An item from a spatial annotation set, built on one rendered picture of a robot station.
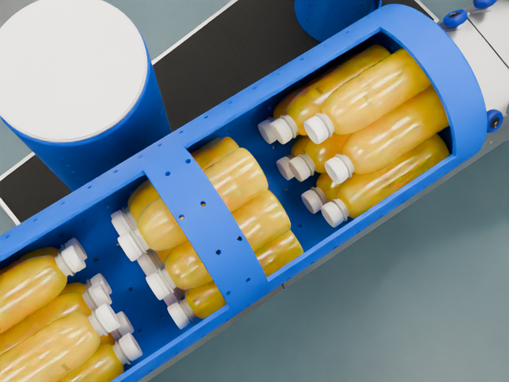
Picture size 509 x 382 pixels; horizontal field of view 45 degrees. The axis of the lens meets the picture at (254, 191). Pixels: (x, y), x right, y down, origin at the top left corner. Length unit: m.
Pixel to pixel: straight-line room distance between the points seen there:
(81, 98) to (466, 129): 0.63
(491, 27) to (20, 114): 0.91
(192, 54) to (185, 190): 1.32
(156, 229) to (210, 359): 1.21
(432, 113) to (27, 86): 0.67
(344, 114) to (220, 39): 1.27
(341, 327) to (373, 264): 0.23
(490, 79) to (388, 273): 0.96
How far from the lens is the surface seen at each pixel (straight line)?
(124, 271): 1.09
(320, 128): 0.90
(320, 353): 2.04
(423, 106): 0.98
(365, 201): 0.97
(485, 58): 1.33
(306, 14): 2.08
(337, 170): 0.93
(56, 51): 1.15
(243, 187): 0.86
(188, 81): 2.07
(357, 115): 0.91
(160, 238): 0.85
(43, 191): 2.03
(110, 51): 1.13
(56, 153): 1.15
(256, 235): 0.88
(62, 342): 0.89
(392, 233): 2.13
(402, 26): 0.96
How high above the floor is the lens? 2.02
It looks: 75 degrees down
